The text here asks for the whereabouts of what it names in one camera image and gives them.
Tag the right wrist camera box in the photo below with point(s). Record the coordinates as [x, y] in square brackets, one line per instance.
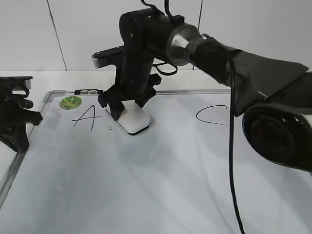
[112, 56]

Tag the black whiteboard hanger clip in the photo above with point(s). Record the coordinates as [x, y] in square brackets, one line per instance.
[88, 92]

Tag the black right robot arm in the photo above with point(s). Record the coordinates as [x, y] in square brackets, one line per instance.
[274, 97]

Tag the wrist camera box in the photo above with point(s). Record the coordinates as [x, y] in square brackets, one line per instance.
[16, 83]
[112, 56]

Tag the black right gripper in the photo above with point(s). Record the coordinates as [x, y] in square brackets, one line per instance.
[134, 81]

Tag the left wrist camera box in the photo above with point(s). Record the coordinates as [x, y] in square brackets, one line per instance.
[16, 83]

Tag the round green magnet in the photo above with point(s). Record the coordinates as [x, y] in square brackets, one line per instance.
[71, 102]

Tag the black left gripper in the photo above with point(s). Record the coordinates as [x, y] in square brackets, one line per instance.
[13, 104]

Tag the white whiteboard with grey frame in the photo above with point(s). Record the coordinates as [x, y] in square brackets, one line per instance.
[83, 174]

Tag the white whiteboard eraser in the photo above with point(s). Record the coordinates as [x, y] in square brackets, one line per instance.
[134, 119]

